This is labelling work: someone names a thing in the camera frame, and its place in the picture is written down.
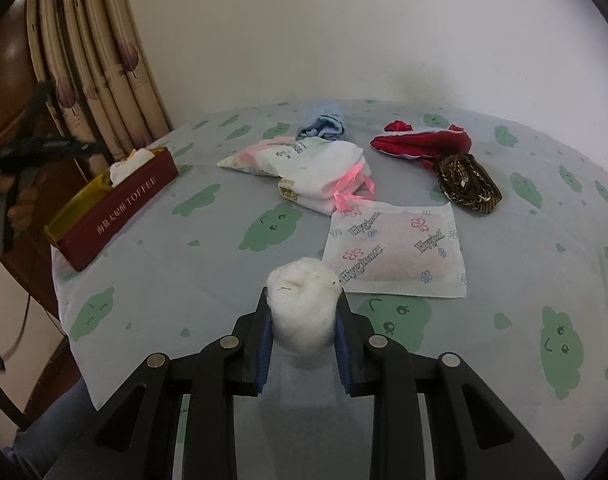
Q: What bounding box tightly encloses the light blue cloth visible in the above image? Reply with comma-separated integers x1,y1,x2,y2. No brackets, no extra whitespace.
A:
296,102,345,142

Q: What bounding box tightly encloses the white pouch with pink ribbon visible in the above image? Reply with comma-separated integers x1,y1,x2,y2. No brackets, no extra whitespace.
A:
256,137,377,216

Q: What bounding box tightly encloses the person's leg in jeans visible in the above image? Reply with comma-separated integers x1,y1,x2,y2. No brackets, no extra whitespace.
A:
4,375,101,480

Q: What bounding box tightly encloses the red tin box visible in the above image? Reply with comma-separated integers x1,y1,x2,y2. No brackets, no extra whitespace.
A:
44,146,179,272

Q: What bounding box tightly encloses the white tissue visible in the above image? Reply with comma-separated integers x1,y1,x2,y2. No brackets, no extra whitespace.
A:
109,148,155,183

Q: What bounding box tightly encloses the black cable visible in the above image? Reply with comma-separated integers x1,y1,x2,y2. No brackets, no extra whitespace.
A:
0,255,41,372

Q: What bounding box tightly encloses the green cloud print tablecloth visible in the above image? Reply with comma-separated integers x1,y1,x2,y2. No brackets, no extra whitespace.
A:
51,97,608,480

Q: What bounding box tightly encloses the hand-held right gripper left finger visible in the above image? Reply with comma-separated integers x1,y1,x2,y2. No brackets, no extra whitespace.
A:
44,287,275,480

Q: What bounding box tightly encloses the white flower print sachet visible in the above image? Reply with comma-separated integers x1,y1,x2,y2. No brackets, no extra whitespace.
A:
323,201,468,299

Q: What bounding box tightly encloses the white cotton ball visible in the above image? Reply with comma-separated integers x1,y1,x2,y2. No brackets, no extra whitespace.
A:
267,256,345,356

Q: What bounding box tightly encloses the beige patterned curtain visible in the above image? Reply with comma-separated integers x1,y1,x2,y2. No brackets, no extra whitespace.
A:
26,0,173,161

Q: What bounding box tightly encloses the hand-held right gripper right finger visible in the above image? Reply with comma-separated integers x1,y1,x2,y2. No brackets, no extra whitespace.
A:
336,292,567,480

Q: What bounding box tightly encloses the pink and white packet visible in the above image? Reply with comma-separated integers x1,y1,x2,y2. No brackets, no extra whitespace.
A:
217,135,297,178

